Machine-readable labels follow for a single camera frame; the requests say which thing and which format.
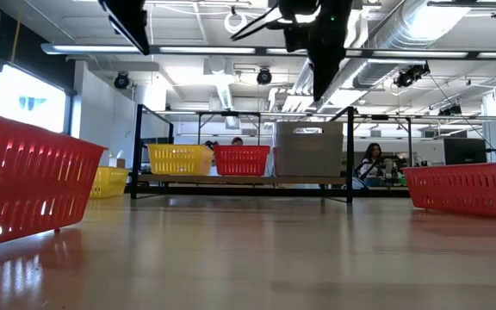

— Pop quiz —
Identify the white coiled cable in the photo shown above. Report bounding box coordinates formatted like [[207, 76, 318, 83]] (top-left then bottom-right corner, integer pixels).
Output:
[[224, 10, 248, 34]]

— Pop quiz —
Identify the red plastic slotted basket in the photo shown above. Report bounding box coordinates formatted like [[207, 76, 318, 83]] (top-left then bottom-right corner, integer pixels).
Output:
[[212, 145, 271, 177], [0, 108, 108, 251], [401, 161, 496, 220]]

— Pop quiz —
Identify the black metal shelf frame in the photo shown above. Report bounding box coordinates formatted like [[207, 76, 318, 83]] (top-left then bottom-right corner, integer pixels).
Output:
[[129, 103, 413, 204]]

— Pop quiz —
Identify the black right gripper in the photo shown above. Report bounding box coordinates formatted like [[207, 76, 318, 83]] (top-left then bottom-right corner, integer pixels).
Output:
[[269, 0, 355, 102]]

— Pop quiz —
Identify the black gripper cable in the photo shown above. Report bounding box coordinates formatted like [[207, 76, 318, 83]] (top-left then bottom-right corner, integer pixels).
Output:
[[230, 3, 283, 42]]

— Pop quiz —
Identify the black computer monitor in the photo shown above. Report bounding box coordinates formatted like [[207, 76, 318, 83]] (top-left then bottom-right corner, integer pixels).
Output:
[[443, 137, 488, 166]]

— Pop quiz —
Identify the overhead light bar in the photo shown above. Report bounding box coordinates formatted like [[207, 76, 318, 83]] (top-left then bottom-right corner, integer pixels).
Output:
[[40, 42, 496, 60]]

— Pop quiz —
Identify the bright window pane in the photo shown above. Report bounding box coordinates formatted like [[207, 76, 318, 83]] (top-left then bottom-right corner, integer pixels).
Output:
[[0, 64, 67, 133]]

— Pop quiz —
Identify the yellow plastic slotted basket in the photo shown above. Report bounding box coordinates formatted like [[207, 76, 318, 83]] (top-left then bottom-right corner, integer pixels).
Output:
[[146, 143, 214, 177], [89, 166, 131, 200]]

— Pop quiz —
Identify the grey plastic storage bin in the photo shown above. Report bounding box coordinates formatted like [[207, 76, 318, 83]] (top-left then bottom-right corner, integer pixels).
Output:
[[272, 121, 344, 178]]

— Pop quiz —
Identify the black ceiling spotlight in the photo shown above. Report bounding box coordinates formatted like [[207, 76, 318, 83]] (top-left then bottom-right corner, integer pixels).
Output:
[[256, 67, 273, 86], [393, 62, 431, 89], [113, 71, 130, 90]]

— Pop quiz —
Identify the silver ventilation duct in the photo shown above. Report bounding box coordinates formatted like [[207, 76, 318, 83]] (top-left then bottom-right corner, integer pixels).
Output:
[[350, 0, 473, 87]]

